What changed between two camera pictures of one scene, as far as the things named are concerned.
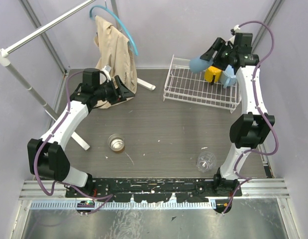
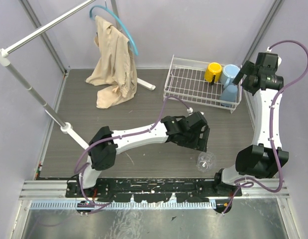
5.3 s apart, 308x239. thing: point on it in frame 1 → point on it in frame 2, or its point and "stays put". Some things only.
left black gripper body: [115, 89] → [204, 139]
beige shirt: [115, 52] stays put
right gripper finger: [218, 43] → [238, 78]
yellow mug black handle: [212, 74] stays put
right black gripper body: [222, 59] → [248, 69]
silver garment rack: [1, 55] stays put
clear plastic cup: [206, 162] stays put
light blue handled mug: [228, 77] stays put
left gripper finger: [123, 91] → [203, 138]
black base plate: [155, 189] stays put
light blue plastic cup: [198, 65] → [229, 93]
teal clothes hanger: [105, 7] stays put
